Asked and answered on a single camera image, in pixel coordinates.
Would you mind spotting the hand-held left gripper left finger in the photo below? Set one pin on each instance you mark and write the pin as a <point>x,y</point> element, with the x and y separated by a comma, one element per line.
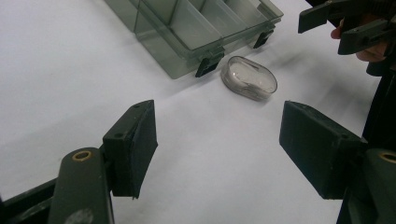
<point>134,146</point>

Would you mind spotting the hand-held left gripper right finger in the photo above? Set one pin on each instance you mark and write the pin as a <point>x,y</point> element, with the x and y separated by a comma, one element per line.
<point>323,149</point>

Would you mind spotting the small clear oval case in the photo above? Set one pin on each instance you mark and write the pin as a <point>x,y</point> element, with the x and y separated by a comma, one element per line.
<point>249,77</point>

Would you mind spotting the grey transparent compartment box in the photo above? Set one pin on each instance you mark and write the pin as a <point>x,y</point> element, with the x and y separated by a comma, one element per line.
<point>193,28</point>

